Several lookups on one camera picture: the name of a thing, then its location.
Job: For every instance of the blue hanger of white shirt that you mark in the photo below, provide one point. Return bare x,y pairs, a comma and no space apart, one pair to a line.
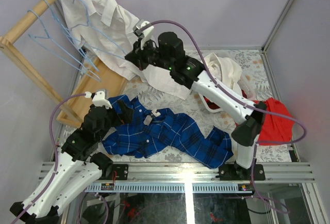
74,43

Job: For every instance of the blue plaid shirt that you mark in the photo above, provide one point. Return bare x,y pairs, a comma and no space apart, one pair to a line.
148,135

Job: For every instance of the white plastic basket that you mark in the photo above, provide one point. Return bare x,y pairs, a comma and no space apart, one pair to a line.
243,83

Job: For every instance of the floral table cover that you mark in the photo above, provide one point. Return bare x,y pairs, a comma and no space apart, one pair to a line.
253,68

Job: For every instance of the red black plaid shirt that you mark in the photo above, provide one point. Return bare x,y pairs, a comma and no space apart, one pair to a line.
214,108

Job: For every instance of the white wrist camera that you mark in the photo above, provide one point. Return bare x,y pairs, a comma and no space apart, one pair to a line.
143,30
99,98

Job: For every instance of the light blue wire hanger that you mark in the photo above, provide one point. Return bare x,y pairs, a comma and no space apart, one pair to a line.
64,55

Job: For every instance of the white long-sleeve shirt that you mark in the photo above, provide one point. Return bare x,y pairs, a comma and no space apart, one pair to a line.
225,70

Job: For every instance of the red cloth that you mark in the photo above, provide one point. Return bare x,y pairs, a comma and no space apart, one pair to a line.
275,128

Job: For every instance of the aluminium rail frame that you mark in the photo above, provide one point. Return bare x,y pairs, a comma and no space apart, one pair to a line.
147,177

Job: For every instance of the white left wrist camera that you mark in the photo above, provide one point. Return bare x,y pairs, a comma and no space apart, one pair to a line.
99,98

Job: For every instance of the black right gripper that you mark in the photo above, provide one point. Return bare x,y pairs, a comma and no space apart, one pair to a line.
136,56

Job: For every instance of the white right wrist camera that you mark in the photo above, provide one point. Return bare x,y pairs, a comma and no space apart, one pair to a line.
143,30

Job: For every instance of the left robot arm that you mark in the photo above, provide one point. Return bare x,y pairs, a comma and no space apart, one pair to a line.
77,165

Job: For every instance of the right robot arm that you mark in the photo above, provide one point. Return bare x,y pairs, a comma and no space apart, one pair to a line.
167,68

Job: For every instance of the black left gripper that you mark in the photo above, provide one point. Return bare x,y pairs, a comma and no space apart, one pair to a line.
119,111

